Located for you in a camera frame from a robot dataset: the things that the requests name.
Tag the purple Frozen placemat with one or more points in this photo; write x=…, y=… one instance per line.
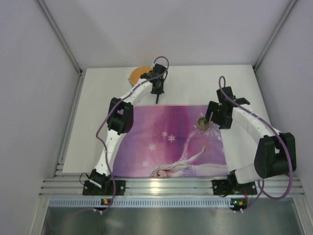
x=166, y=142

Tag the aluminium mounting rail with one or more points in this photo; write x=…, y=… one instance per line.
x=69, y=185

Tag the aluminium frame post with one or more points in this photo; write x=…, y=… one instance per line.
x=275, y=33
x=59, y=35

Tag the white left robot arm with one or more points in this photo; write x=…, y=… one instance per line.
x=120, y=119

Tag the left aluminium frame post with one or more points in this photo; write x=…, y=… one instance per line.
x=59, y=35

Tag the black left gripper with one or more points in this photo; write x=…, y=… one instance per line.
x=158, y=91

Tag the white slotted cable duct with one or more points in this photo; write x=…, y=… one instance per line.
x=148, y=202

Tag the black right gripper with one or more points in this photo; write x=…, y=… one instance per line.
x=213, y=111

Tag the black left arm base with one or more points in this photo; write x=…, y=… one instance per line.
x=102, y=187

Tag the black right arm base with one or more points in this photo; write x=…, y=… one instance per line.
x=230, y=186

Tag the right aluminium frame post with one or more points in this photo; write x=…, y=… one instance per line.
x=275, y=33

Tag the small grey cup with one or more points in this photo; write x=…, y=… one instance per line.
x=203, y=124

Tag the round wooden plate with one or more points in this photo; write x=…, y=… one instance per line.
x=136, y=74

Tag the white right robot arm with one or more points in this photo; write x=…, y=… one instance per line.
x=275, y=151

